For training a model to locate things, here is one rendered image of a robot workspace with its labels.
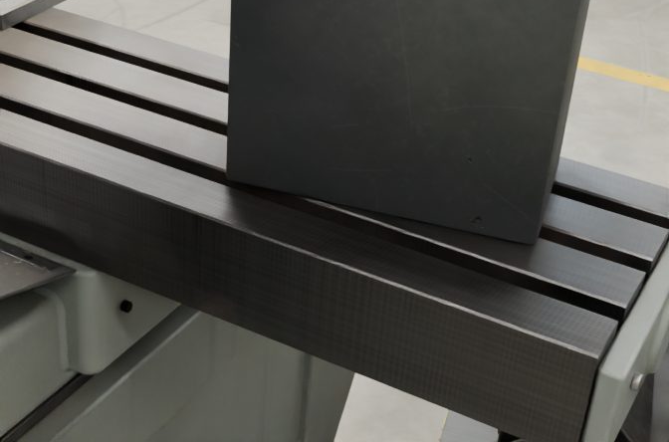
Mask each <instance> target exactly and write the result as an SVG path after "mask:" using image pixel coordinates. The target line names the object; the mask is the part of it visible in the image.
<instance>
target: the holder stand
mask: <svg viewBox="0 0 669 442"><path fill-rule="evenodd" d="M589 1H590V0H231V10H230V47H229V83H228V119H227V156H226V177H227V179H228V180H230V181H235V182H240V183H244V184H249V185H254V186H258V187H263V188H268V189H272V190H277V191H282V192H286V193H291V194H296V195H300V196H305V197H309V198H314V199H319V200H323V201H327V202H332V203H336V204H341V205H346V206H350V207H355V208H360V209H364V210H369V211H374V212H378V213H383V214H388V215H392V216H397V217H401V218H406V219H411V220H415V221H420V222H425V223H429V224H434V225H439V226H443V227H448V228H453V229H457V230H462V231H467V232H471V233H476V234H480V235H485V236H490V237H494V238H499V239H504V240H508V241H513V242H518V243H522V244H527V245H534V244H536V242H537V241H538V238H539V234H540V230H541V227H542V223H543V220H544V216H545V212H546V209H547V205H548V202H549V198H550V195H551V191H552V187H553V184H554V180H555V177H556V173H557V170H558V162H559V157H560V152H561V146H562V141H563V136H564V131H565V126H566V120H567V115H568V110H569V105H570V100H571V95H572V89H573V84H574V79H575V74H576V69H577V63H578V58H579V53H580V48H581V43H582V37H583V32H584V27H585V22H586V17H587V12H588V6H589Z"/></svg>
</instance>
